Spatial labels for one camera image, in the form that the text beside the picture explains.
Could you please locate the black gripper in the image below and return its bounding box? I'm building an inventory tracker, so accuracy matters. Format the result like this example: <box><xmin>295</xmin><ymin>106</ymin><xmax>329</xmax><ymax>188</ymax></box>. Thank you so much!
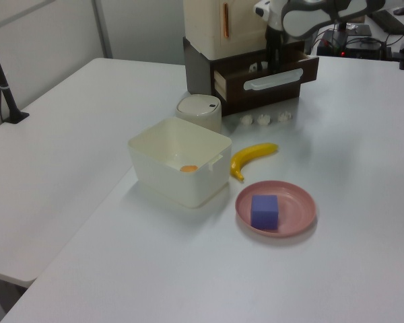
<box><xmin>265</xmin><ymin>24</ymin><xmax>286</xmax><ymax>73</ymax></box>

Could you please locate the dark wooden drawer cabinet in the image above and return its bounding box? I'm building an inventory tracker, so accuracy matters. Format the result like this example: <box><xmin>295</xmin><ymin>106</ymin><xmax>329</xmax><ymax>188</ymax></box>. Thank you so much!
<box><xmin>182</xmin><ymin>36</ymin><xmax>306</xmax><ymax>118</ymax></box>

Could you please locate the yellow toy banana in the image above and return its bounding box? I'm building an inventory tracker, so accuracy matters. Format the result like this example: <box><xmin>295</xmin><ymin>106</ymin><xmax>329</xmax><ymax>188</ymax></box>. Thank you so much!
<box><xmin>229</xmin><ymin>142</ymin><xmax>280</xmax><ymax>183</ymax></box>

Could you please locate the black electronics box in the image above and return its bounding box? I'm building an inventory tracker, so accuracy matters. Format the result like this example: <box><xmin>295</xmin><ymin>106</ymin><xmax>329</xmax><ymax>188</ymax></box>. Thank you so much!
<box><xmin>316</xmin><ymin>29</ymin><xmax>392</xmax><ymax>61</ymax></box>

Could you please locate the round cream lidded container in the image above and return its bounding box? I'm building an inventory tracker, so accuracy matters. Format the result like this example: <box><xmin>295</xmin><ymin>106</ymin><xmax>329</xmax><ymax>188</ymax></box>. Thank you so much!
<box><xmin>174</xmin><ymin>94</ymin><xmax>223</xmax><ymax>133</ymax></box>

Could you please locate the black keyboard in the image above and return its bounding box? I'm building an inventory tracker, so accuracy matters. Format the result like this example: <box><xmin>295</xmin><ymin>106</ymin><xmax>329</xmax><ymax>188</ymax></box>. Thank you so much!
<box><xmin>370</xmin><ymin>7</ymin><xmax>404</xmax><ymax>35</ymax></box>

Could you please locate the pink round plate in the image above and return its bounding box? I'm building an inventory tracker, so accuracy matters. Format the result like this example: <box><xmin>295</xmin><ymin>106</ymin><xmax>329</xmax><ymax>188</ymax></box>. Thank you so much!
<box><xmin>234</xmin><ymin>180</ymin><xmax>318</xmax><ymax>240</ymax></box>

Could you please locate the purple cube block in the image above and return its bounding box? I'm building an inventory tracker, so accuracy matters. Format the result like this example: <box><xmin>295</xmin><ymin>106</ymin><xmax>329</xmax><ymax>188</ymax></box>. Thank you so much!
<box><xmin>250</xmin><ymin>194</ymin><xmax>279</xmax><ymax>232</ymax></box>

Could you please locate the cream open plastic bin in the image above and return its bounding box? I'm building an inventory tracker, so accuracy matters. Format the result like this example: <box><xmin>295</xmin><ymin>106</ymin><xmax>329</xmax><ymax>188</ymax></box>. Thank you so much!
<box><xmin>127</xmin><ymin>116</ymin><xmax>233</xmax><ymax>211</ymax></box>

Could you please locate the brown drawer with white handle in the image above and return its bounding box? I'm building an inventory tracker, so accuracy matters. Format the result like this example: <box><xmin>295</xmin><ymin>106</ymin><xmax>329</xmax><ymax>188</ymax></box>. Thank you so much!
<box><xmin>213</xmin><ymin>50</ymin><xmax>321</xmax><ymax>103</ymax></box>

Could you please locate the white knotted rope toy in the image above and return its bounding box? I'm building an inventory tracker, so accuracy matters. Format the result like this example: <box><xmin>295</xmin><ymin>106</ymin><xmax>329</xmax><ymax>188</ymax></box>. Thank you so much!
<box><xmin>240</xmin><ymin>112</ymin><xmax>294</xmax><ymax>128</ymax></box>

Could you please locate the cream storage box with handles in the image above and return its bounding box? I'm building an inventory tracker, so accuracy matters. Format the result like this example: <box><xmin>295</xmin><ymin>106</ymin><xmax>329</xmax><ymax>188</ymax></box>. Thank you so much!
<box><xmin>182</xmin><ymin>0</ymin><xmax>274</xmax><ymax>59</ymax></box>

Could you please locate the black camera stand pole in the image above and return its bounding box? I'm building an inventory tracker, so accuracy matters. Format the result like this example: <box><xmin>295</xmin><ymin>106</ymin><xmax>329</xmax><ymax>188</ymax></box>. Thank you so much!
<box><xmin>0</xmin><ymin>24</ymin><xmax>31</xmax><ymax>125</ymax></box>

